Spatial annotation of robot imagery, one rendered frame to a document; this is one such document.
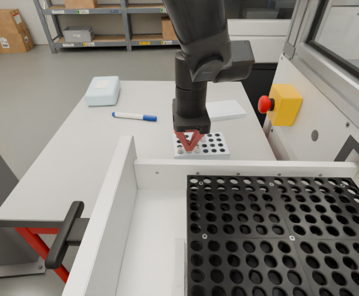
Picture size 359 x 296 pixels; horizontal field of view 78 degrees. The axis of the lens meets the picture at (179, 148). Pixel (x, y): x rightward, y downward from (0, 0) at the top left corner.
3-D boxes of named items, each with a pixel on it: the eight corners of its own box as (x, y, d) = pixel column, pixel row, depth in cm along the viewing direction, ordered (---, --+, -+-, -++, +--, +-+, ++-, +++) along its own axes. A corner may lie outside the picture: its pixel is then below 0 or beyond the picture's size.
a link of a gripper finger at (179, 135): (201, 136, 52) (204, 101, 46) (206, 157, 47) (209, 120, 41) (172, 137, 52) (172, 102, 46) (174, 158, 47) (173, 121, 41)
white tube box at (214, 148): (174, 168, 51) (174, 156, 48) (172, 145, 57) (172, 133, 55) (227, 165, 51) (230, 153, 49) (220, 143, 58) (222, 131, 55)
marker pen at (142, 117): (112, 117, 67) (111, 113, 66) (114, 114, 68) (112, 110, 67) (156, 122, 65) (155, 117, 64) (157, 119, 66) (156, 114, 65)
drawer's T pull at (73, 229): (47, 271, 21) (41, 265, 20) (76, 205, 27) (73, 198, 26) (84, 272, 21) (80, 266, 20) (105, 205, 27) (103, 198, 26)
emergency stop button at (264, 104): (259, 116, 50) (264, 100, 47) (255, 107, 53) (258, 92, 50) (273, 117, 50) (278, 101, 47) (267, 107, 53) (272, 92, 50)
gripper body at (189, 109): (202, 104, 48) (205, 71, 43) (210, 133, 40) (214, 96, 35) (172, 106, 47) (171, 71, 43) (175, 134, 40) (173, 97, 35)
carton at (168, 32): (162, 40, 357) (161, 20, 339) (162, 35, 381) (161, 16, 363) (187, 39, 360) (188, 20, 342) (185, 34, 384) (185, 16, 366)
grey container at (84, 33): (65, 42, 347) (61, 30, 336) (70, 37, 370) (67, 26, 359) (91, 41, 350) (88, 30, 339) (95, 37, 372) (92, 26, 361)
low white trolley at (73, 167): (93, 322, 90) (-10, 218, 41) (125, 197, 137) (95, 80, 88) (236, 325, 89) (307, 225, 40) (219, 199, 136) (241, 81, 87)
